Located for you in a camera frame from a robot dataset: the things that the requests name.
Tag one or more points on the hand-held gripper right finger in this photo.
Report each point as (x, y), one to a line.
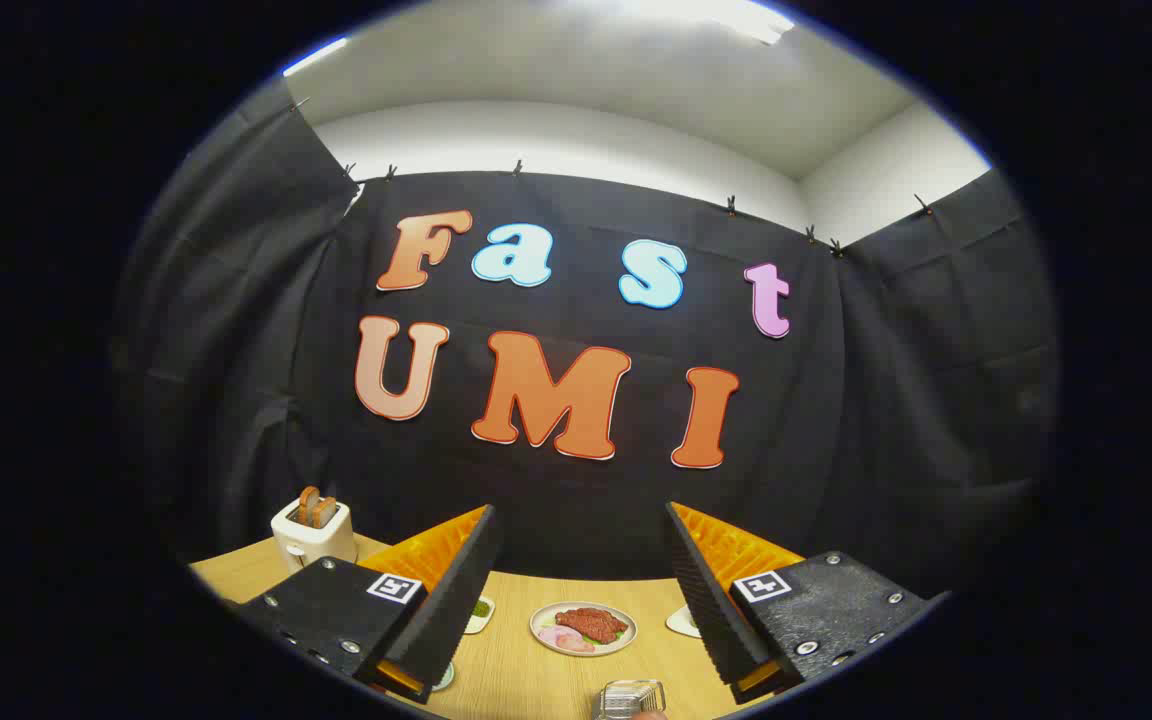
(826, 600)

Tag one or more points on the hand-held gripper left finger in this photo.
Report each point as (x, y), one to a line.
(336, 610)

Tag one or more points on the cream white toaster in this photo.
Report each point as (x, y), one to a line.
(311, 545)

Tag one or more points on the toasted bread slice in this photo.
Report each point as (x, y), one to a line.
(327, 510)
(307, 505)

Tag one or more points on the light blue round plate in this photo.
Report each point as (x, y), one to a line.
(445, 678)

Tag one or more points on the white divided snack tray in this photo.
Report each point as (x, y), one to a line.
(481, 622)

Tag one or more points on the white square saucer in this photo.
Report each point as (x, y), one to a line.
(681, 622)

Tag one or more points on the grey round dinner plate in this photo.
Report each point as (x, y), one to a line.
(626, 634)

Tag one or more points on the pale pink ham slice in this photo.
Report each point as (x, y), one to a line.
(551, 636)

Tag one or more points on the brown grilled steak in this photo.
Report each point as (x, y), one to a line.
(591, 622)

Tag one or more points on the salmon coloured ham slice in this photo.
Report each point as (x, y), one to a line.
(578, 645)

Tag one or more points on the row of black cloth clips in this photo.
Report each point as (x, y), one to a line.
(731, 205)

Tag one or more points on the ceiling light panel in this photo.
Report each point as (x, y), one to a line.
(316, 55)
(756, 15)

